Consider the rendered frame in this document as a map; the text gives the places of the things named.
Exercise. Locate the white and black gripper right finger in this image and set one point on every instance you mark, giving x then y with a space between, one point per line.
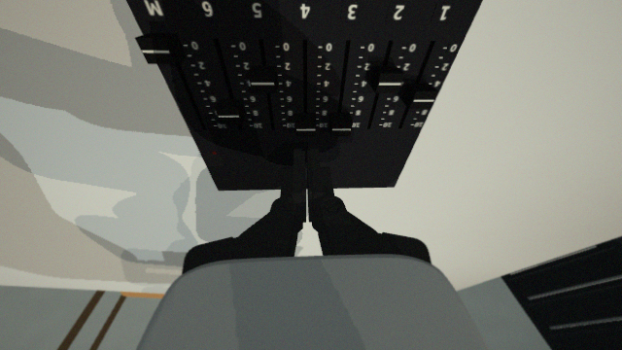
340 232

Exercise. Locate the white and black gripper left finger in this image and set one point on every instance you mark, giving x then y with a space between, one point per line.
273 236

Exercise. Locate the black lighting desk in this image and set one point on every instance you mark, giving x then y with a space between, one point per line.
253 78

